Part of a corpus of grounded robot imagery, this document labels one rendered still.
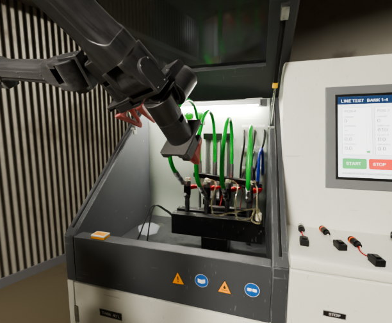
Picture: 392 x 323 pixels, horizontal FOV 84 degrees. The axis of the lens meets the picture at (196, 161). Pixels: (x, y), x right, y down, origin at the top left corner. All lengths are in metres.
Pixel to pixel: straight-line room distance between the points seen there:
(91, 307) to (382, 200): 1.00
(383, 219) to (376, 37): 2.53
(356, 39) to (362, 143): 2.41
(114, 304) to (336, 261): 0.66
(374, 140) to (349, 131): 0.08
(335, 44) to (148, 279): 3.04
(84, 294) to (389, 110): 1.17
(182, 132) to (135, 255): 0.44
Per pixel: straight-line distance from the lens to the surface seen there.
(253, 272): 0.66
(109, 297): 0.88
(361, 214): 0.88
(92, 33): 0.38
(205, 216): 0.84
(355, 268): 0.67
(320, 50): 3.26
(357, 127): 0.90
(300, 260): 0.64
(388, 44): 3.19
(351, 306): 0.72
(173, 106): 0.42
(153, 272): 0.74
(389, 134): 0.93
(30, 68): 0.72
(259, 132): 1.09
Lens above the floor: 1.28
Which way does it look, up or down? 7 degrees down
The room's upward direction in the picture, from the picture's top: straight up
